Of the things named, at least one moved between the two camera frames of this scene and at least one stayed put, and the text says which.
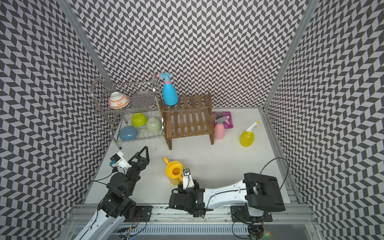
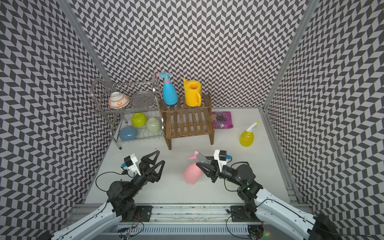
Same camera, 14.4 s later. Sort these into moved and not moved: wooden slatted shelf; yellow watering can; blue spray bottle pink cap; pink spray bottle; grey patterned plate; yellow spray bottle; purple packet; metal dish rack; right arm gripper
Moved: right arm gripper; pink spray bottle; yellow watering can
Not moved: wooden slatted shelf; grey patterned plate; yellow spray bottle; blue spray bottle pink cap; metal dish rack; purple packet
